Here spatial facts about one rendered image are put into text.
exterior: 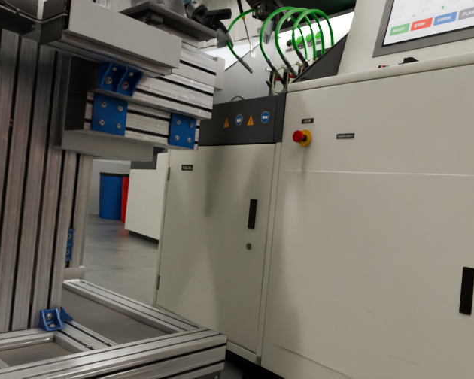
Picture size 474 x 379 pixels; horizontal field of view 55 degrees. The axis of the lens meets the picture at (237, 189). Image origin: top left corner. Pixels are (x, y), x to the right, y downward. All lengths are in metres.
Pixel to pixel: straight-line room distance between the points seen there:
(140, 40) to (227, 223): 0.83
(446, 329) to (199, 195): 1.03
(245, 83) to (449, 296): 1.48
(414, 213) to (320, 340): 0.45
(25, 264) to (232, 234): 0.71
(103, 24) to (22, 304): 0.70
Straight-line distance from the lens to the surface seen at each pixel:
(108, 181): 7.88
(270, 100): 1.55
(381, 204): 1.22
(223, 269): 1.66
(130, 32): 1.01
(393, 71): 1.27
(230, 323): 1.65
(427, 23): 1.60
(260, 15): 1.96
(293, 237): 1.40
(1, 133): 1.20
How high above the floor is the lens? 0.61
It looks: 1 degrees up
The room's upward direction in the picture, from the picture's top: 5 degrees clockwise
